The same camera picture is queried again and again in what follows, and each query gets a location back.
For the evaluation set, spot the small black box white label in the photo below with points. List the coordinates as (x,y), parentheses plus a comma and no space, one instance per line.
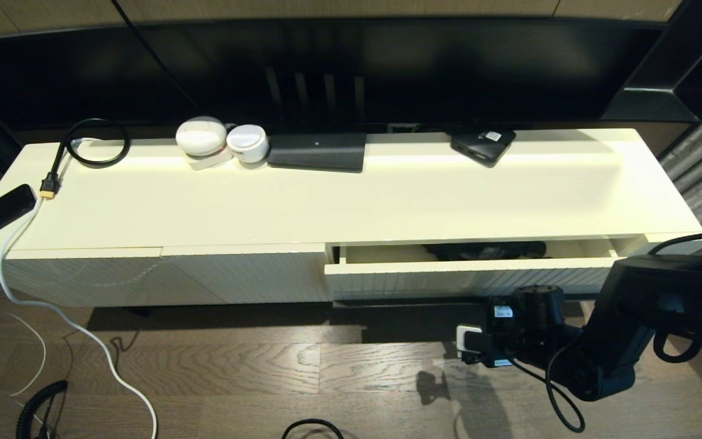
(482,145)

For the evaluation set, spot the black umbrella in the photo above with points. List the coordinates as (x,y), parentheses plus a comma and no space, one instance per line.
(485,250)

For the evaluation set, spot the white cylindrical device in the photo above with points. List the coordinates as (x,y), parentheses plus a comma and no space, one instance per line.
(247,142)

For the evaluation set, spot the dark wall shelf unit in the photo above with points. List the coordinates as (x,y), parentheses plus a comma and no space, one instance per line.
(662,97)

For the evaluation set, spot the black flat set-top box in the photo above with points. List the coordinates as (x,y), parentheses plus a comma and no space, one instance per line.
(317,151)

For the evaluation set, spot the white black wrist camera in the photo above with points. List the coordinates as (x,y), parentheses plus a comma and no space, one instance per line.
(471,340)

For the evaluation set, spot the white tv cabinet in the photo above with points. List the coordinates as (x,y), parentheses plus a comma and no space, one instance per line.
(205,207)

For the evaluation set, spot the white cabinet drawer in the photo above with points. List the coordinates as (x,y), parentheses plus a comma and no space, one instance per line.
(418,277)

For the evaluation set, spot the white egg-shaped device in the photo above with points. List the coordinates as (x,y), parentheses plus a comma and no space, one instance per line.
(201,136)

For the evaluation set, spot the black television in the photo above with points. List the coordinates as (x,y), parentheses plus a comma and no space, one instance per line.
(418,67)

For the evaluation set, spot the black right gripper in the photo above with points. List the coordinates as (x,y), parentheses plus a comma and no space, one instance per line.
(508,335)

